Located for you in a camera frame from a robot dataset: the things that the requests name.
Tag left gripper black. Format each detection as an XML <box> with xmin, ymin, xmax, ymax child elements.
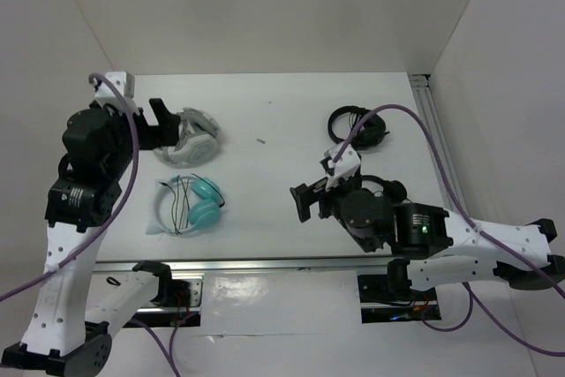
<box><xmin>107</xmin><ymin>97</ymin><xmax>181</xmax><ymax>176</ymax></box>

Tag teal cat ear headphones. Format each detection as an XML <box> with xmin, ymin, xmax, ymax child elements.
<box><xmin>145</xmin><ymin>174</ymin><xmax>226</xmax><ymax>237</ymax></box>

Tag black headphone audio cable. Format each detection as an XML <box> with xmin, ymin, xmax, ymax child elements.
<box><xmin>159</xmin><ymin>174</ymin><xmax>227</xmax><ymax>235</ymax></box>

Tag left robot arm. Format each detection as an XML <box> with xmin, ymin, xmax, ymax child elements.
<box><xmin>1</xmin><ymin>99</ymin><xmax>180</xmax><ymax>376</ymax></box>

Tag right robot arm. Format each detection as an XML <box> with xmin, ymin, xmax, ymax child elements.
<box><xmin>290</xmin><ymin>174</ymin><xmax>564</xmax><ymax>299</ymax></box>

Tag black unwrapped headphones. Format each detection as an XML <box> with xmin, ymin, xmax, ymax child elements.
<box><xmin>361</xmin><ymin>175</ymin><xmax>408</xmax><ymax>204</ymax></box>

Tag black wrapped headphones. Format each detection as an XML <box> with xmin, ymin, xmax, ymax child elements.
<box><xmin>327</xmin><ymin>104</ymin><xmax>391</xmax><ymax>154</ymax></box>

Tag grey white gaming headset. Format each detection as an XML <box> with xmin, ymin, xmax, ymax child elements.
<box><xmin>153</xmin><ymin>108</ymin><xmax>221</xmax><ymax>168</ymax></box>

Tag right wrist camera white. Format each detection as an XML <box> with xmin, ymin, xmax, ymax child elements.
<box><xmin>320</xmin><ymin>142</ymin><xmax>361</xmax><ymax>192</ymax></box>

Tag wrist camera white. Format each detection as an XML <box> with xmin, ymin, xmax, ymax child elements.
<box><xmin>88</xmin><ymin>71</ymin><xmax>139</xmax><ymax>115</ymax></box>
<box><xmin>320</xmin><ymin>142</ymin><xmax>361</xmax><ymax>192</ymax></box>

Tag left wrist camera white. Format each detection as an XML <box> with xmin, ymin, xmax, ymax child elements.
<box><xmin>88</xmin><ymin>71</ymin><xmax>139</xmax><ymax>115</ymax></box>

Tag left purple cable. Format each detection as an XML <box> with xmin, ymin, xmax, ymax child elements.
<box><xmin>0</xmin><ymin>72</ymin><xmax>195</xmax><ymax>377</ymax></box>

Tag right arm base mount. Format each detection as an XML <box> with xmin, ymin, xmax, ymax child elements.
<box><xmin>358</xmin><ymin>275</ymin><xmax>441</xmax><ymax>324</ymax></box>

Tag aluminium rail at right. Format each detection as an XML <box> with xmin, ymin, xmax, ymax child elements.
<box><xmin>408</xmin><ymin>74</ymin><xmax>468</xmax><ymax>212</ymax></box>

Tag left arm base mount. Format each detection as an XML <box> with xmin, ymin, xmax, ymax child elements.
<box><xmin>133</xmin><ymin>275</ymin><xmax>204</xmax><ymax>328</ymax></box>

